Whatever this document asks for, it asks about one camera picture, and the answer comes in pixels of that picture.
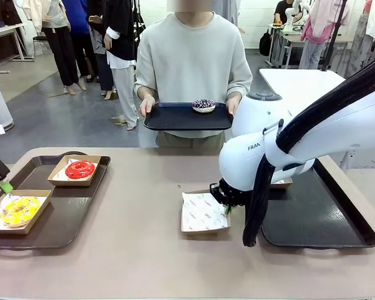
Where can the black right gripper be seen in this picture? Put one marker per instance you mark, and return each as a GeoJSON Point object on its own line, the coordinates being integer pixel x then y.
{"type": "Point", "coordinates": [229, 197]}

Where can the yellow sprinkled donut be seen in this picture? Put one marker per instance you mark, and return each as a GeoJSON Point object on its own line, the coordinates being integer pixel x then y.
{"type": "Point", "coordinates": [9, 215]}

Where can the shallow brown cardboard box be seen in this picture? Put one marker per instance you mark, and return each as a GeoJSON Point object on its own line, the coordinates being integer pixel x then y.
{"type": "Point", "coordinates": [15, 231]}
{"type": "Point", "coordinates": [72, 183]}
{"type": "Point", "coordinates": [203, 232]}
{"type": "Point", "coordinates": [284, 186]}

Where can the red glazed donut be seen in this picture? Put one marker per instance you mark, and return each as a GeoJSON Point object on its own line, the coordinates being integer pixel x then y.
{"type": "Point", "coordinates": [72, 173]}

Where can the dark navy serving tray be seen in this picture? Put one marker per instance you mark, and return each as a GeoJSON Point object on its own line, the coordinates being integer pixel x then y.
{"type": "Point", "coordinates": [175, 120]}

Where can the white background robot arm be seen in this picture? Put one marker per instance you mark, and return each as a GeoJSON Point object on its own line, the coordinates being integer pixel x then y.
{"type": "Point", "coordinates": [289, 14]}

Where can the person's left forearm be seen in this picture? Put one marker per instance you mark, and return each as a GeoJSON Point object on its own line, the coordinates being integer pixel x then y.
{"type": "Point", "coordinates": [235, 95]}

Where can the person's right forearm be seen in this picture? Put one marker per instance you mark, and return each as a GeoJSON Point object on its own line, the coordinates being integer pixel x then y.
{"type": "Point", "coordinates": [145, 92]}

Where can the black textured serving tray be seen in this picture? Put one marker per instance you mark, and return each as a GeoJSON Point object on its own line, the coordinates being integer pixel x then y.
{"type": "Point", "coordinates": [300, 218]}

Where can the dark brown serving tray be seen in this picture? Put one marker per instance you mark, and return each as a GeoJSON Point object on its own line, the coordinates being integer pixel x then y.
{"type": "Point", "coordinates": [75, 212]}

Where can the person's left hand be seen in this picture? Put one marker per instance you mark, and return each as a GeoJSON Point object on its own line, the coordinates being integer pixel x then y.
{"type": "Point", "coordinates": [233, 104]}

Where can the person's right hand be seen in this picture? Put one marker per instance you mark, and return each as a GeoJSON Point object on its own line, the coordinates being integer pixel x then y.
{"type": "Point", "coordinates": [147, 106]}

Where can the chocolate sprinkled donut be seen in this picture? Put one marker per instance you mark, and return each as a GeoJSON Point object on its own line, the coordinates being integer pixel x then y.
{"type": "Point", "coordinates": [198, 107]}

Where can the mannequin cream jacket black trousers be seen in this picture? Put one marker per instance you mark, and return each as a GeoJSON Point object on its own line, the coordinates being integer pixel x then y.
{"type": "Point", "coordinates": [61, 53]}

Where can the white side table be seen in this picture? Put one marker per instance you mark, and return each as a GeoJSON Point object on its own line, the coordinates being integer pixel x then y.
{"type": "Point", "coordinates": [293, 78]}

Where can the mannequin dark patterned clothes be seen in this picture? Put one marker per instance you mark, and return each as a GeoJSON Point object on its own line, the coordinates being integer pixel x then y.
{"type": "Point", "coordinates": [101, 72]}

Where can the black chair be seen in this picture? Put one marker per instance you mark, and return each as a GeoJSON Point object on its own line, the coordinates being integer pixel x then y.
{"type": "Point", "coordinates": [39, 39]}

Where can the person in beige sweater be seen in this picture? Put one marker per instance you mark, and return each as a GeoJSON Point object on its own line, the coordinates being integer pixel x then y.
{"type": "Point", "coordinates": [190, 62]}

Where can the white table with clothes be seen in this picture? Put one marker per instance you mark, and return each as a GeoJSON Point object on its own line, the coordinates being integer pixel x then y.
{"type": "Point", "coordinates": [6, 31]}

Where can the mannequin black jacket grey trousers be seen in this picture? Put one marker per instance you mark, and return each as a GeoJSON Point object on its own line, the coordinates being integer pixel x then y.
{"type": "Point", "coordinates": [125, 84]}

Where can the black backpack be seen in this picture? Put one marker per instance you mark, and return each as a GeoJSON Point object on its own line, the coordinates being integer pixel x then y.
{"type": "Point", "coordinates": [265, 43]}

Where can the person in blue top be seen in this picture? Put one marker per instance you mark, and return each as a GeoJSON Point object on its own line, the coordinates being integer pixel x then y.
{"type": "Point", "coordinates": [76, 18]}

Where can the background workbench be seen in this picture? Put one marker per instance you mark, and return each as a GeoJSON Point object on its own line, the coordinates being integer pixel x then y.
{"type": "Point", "coordinates": [293, 39]}

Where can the black stand pole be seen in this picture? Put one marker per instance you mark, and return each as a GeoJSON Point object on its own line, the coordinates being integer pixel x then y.
{"type": "Point", "coordinates": [331, 47]}

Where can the mannequin grey cardigan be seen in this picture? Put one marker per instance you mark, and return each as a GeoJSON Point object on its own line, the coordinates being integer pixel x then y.
{"type": "Point", "coordinates": [229, 11]}

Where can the mannequin pink hoodie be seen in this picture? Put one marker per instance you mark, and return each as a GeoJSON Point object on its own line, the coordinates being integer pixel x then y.
{"type": "Point", "coordinates": [318, 28]}

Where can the background person in black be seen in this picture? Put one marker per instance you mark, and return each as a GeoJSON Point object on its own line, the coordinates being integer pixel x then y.
{"type": "Point", "coordinates": [281, 11]}

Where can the mannequin light patterned trousers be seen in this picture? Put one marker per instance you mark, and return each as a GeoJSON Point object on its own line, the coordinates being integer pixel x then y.
{"type": "Point", "coordinates": [361, 37]}

